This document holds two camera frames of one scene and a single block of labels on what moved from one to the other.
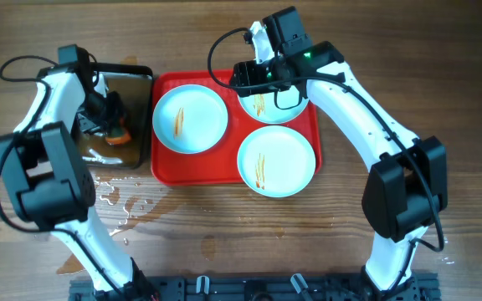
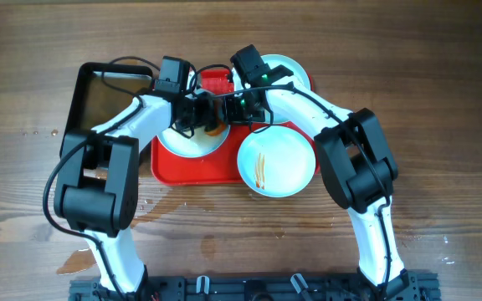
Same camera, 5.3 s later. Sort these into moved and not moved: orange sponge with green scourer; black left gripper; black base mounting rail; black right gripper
Moved: black right gripper; black left gripper; orange sponge with green scourer
Not moved: black base mounting rail
